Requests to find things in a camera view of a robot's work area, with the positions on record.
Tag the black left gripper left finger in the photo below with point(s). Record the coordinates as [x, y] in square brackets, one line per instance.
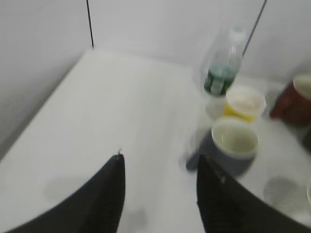
[96, 207]

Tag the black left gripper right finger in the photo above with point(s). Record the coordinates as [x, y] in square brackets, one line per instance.
[225, 206]

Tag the gray mug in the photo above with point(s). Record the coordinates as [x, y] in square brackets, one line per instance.
[231, 142]

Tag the yellow paper cup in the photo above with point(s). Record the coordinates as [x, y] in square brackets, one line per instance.
[229, 111]

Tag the white paper cup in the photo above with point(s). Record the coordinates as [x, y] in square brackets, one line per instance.
[246, 99]

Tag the white mug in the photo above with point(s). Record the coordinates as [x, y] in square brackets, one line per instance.
[308, 192]

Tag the dark red mug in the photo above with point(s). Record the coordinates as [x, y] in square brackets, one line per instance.
[293, 106]

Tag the clear water bottle green label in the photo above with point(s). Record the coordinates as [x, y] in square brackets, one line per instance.
[220, 66]

